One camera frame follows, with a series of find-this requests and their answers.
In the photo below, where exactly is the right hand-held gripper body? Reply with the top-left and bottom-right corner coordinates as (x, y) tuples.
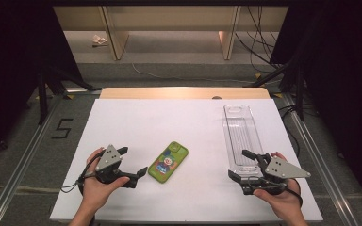
(240, 153), (312, 196)

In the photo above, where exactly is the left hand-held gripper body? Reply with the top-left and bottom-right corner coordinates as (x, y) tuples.
(94, 144), (132, 186)

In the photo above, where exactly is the clear plastic tray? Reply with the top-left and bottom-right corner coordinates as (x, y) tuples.
(222, 104), (265, 179)

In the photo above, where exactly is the green snack packet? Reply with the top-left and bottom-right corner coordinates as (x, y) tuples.
(147, 140), (189, 185)

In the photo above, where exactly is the person's right hand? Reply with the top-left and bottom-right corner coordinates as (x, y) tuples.
(252, 151), (304, 218)

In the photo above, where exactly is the person's left hand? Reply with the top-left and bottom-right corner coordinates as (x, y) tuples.
(80, 147), (131, 209)

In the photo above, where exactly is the white table board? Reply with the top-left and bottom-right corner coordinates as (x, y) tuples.
(49, 98), (324, 224)

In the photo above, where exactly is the light wooden table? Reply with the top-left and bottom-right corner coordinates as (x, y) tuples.
(99, 87), (272, 101)

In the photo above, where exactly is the black metal stand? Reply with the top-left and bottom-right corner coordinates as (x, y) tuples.
(243, 57), (307, 122)
(37, 62), (104, 126)

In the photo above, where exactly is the crumpled white paper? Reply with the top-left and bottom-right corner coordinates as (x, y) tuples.
(91, 34), (108, 48)

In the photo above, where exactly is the black curtain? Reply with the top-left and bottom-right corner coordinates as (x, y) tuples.
(269, 0), (362, 216)
(0, 0), (85, 166)

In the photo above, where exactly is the black floor cable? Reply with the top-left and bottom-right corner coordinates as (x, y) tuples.
(277, 105), (302, 158)

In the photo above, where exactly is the aluminium floor rail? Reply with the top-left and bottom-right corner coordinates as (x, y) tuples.
(281, 93), (362, 226)
(0, 93), (66, 226)

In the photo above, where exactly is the thin white floor cable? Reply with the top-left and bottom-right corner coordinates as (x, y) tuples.
(130, 62), (256, 86)

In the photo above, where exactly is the bundle of black cables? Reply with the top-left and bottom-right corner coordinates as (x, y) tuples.
(234, 5), (285, 74)

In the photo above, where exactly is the light wooden desk frame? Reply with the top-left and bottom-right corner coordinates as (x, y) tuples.
(52, 5), (289, 61)

